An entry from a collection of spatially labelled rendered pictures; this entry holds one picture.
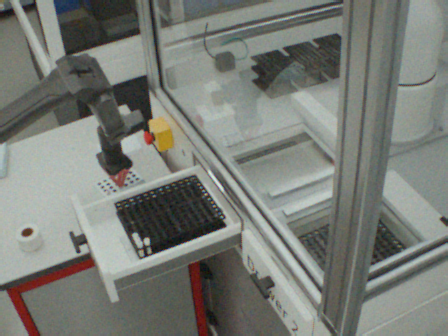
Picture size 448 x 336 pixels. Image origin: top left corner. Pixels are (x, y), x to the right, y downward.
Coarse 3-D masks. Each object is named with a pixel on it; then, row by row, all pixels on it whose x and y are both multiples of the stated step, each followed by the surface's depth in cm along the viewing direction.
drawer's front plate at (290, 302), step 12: (252, 240) 132; (252, 252) 132; (264, 252) 129; (264, 264) 127; (264, 276) 130; (276, 276) 124; (276, 288) 125; (288, 288) 121; (288, 300) 121; (300, 300) 119; (288, 312) 123; (300, 312) 116; (288, 324) 125; (300, 324) 118; (312, 324) 116
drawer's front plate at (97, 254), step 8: (72, 200) 147; (80, 208) 144; (80, 216) 142; (80, 224) 143; (88, 224) 140; (88, 232) 138; (88, 240) 137; (96, 240) 136; (96, 248) 134; (96, 256) 132; (96, 264) 137; (104, 264) 130; (104, 272) 129; (104, 280) 132; (112, 280) 131; (112, 288) 133; (112, 296) 134
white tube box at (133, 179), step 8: (128, 176) 172; (136, 176) 172; (96, 184) 171; (104, 184) 170; (112, 184) 170; (128, 184) 169; (136, 184) 170; (96, 192) 172; (104, 192) 168; (112, 192) 168; (120, 192) 168
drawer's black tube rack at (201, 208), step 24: (144, 192) 151; (168, 192) 150; (192, 192) 149; (144, 216) 144; (168, 216) 144; (192, 216) 143; (216, 216) 142; (144, 240) 143; (168, 240) 143; (192, 240) 142
